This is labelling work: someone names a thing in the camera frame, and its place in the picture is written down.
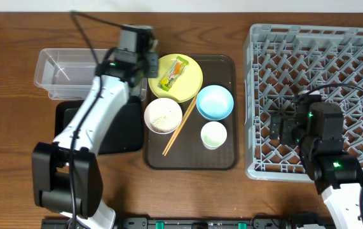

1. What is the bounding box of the clear plastic waste bin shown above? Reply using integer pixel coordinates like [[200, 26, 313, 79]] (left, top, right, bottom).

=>
[[34, 48, 151, 101]]

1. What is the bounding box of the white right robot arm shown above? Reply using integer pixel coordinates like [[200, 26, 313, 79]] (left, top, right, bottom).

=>
[[270, 93, 363, 228]]

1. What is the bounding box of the pile of rice grains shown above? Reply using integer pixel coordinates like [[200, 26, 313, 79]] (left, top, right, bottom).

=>
[[150, 111, 181, 133]]

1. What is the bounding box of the green orange snack wrapper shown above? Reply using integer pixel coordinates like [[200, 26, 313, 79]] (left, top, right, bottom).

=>
[[158, 56, 189, 92]]

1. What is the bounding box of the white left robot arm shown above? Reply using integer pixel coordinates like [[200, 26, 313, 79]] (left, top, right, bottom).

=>
[[32, 24, 158, 228]]

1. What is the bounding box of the wooden chopstick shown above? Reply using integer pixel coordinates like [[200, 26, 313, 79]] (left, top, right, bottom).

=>
[[161, 95, 197, 156], [163, 97, 198, 157]]

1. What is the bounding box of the black waste tray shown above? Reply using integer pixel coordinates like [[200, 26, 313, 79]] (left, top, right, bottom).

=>
[[55, 96, 144, 155]]

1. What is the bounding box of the yellow plate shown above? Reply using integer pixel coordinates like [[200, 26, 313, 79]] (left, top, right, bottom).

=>
[[148, 53, 203, 103]]

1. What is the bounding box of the light blue bowl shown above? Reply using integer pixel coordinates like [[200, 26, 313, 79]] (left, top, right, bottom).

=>
[[196, 85, 235, 121]]

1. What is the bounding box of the white bowl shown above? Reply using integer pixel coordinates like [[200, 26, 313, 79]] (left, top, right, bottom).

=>
[[144, 98, 183, 134]]

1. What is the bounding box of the white cup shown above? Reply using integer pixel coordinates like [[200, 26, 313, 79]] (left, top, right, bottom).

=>
[[200, 121, 228, 150]]

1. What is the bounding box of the grey dishwasher rack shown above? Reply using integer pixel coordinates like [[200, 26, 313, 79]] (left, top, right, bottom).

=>
[[243, 24, 363, 182]]

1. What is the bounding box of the dark brown serving tray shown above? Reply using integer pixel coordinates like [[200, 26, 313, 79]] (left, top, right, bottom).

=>
[[143, 55, 239, 170]]

